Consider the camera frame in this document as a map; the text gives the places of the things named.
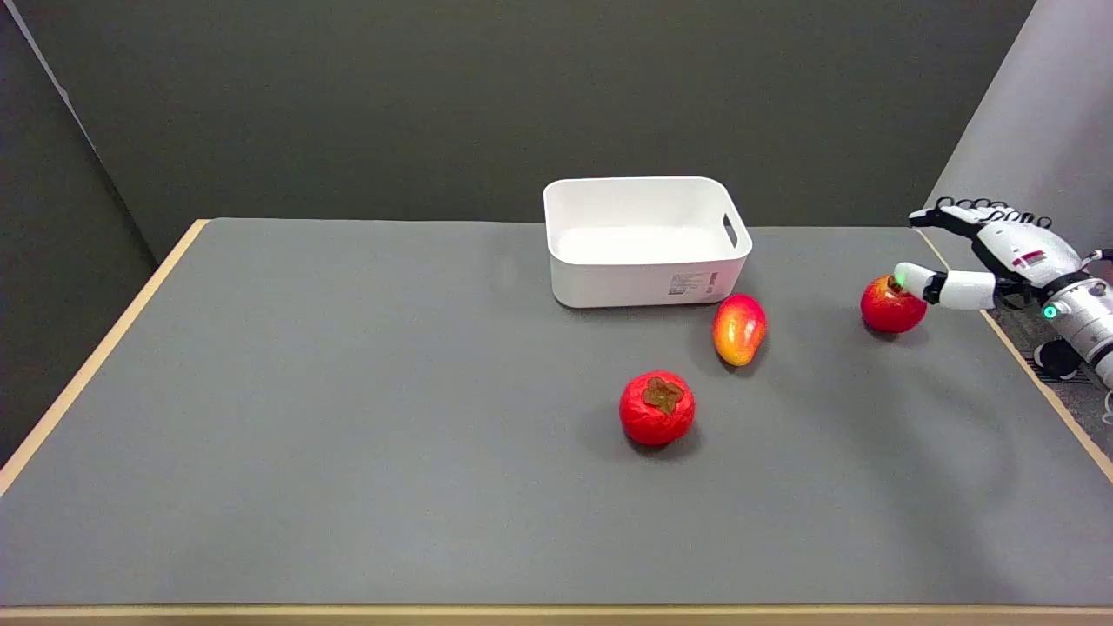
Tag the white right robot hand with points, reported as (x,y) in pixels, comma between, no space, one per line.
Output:
(1013,248)

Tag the red apple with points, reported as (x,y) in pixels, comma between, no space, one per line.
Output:
(890,308)

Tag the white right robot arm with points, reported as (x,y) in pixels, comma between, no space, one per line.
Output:
(1089,323)

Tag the red yellow mango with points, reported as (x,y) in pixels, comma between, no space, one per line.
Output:
(738,329)

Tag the white plastic storage bin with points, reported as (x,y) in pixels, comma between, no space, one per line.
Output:
(644,243)

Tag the red persimmon with brown calyx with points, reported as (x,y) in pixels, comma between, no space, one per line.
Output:
(656,409)

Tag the grey table mat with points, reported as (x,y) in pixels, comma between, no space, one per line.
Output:
(539,417)

